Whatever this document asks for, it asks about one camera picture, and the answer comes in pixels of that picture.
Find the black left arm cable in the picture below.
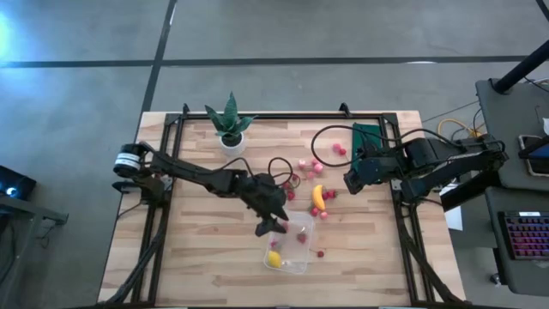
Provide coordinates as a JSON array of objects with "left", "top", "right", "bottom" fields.
[{"left": 218, "top": 156, "right": 298, "bottom": 191}]

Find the green cloth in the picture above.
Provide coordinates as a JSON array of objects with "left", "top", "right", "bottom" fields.
[{"left": 351, "top": 123, "right": 383, "bottom": 171}]

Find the white paper sheet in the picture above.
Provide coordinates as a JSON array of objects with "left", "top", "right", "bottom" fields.
[{"left": 443, "top": 182, "right": 465, "bottom": 232}]

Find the backlit black keyboard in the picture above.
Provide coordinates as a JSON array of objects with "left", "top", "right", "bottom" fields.
[{"left": 497, "top": 209, "right": 549, "bottom": 262}]

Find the grey desk with pole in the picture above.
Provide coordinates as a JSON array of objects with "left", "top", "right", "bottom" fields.
[{"left": 474, "top": 78, "right": 549, "bottom": 192}]

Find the black pole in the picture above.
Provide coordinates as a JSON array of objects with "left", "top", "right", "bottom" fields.
[{"left": 490, "top": 39, "right": 549, "bottom": 94}]

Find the smartphone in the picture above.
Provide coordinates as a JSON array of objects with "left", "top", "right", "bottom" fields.
[{"left": 517, "top": 133, "right": 549, "bottom": 179}]

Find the clear plastic tupperware container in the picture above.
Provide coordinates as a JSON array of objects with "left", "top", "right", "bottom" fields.
[{"left": 262, "top": 209, "right": 317, "bottom": 276}]

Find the black device with light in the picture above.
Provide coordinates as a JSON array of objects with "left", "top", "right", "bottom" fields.
[{"left": 0, "top": 165, "right": 38, "bottom": 202}]

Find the grey desk with keyboard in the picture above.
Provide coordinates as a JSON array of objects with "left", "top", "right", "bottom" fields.
[{"left": 484, "top": 186, "right": 549, "bottom": 298}]

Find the grey metal stand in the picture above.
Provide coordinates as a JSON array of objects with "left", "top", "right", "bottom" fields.
[{"left": 0, "top": 195, "right": 69, "bottom": 309}]

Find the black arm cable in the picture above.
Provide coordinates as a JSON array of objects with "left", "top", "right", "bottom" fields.
[
  {"left": 311, "top": 124, "right": 455, "bottom": 169},
  {"left": 218, "top": 156, "right": 298, "bottom": 191}
]

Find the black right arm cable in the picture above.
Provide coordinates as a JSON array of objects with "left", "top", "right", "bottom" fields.
[{"left": 311, "top": 124, "right": 455, "bottom": 169}]

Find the snake plant in white pot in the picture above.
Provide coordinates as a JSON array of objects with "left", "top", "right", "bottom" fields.
[{"left": 203, "top": 91, "right": 258, "bottom": 158}]

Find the yellow cable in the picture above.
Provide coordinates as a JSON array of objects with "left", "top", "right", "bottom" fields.
[{"left": 437, "top": 118, "right": 484, "bottom": 139}]

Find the black aluminium table frame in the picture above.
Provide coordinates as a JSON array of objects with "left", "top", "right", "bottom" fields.
[{"left": 98, "top": 101, "right": 469, "bottom": 308}]

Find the yellow toy banana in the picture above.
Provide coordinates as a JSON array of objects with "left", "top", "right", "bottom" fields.
[{"left": 311, "top": 184, "right": 327, "bottom": 212}]

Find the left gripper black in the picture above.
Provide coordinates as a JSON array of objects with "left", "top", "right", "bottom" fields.
[{"left": 239, "top": 173, "right": 290, "bottom": 238}]

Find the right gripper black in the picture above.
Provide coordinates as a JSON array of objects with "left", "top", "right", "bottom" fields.
[{"left": 342, "top": 147, "right": 405, "bottom": 197}]

